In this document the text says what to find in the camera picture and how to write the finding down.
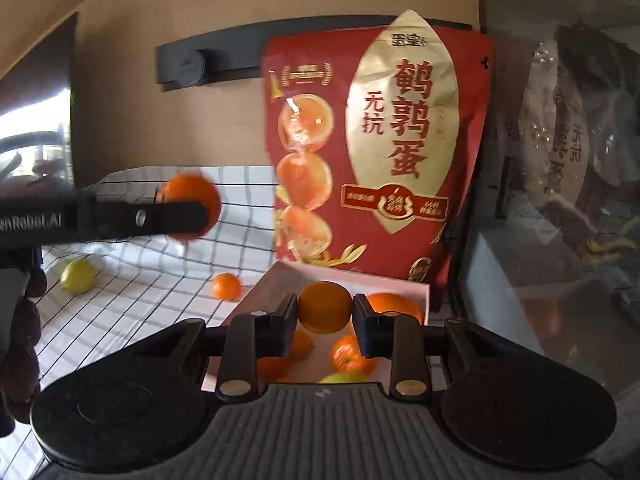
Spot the black monitor screen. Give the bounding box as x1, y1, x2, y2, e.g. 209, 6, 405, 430
1, 13, 78, 184

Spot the mandarin with stem far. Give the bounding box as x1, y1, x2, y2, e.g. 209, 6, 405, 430
210, 273, 242, 301

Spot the black wall power strip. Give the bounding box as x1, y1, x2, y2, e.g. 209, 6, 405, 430
154, 14, 474, 92

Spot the glass computer case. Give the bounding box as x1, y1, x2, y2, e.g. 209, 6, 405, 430
449, 0, 640, 466

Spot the red quail egg bag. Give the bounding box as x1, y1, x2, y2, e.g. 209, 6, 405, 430
262, 11, 494, 286

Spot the dark gloved left hand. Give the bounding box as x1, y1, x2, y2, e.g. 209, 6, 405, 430
1, 298, 41, 437

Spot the pink cardboard box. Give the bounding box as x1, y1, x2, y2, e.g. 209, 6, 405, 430
224, 261, 430, 387

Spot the small mandarin in box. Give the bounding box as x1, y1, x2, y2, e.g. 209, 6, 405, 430
288, 330, 314, 362

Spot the yellow lemon in box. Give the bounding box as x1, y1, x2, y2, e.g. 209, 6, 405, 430
319, 372, 369, 385

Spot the yellow-green lemon on cloth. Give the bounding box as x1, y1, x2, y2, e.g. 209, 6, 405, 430
60, 259, 96, 295

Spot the white checkered tablecloth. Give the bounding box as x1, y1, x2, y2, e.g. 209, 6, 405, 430
0, 164, 279, 480

